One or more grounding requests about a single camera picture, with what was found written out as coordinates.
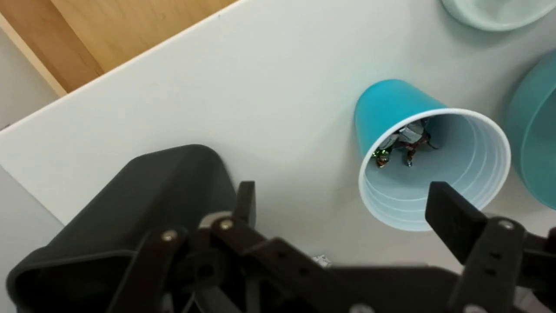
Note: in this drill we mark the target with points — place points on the teal green bowl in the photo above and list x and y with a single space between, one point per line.
540 133

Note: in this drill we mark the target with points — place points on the black plastic bin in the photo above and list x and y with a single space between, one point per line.
168 185

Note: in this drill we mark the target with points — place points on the dark candy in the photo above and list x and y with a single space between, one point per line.
413 152

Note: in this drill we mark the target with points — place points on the green candy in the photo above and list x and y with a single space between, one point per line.
382 158

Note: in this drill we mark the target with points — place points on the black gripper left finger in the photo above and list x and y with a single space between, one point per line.
192 267

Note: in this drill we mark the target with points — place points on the clear plastic cup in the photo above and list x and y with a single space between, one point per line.
498 15

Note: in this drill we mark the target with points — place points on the silver candy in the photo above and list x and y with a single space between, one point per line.
413 133

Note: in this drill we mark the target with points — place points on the light blue plastic cup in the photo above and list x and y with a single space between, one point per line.
394 102

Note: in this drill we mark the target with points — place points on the wooden drawer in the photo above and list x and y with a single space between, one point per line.
105 29

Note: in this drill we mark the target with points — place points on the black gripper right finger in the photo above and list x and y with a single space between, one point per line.
493 255

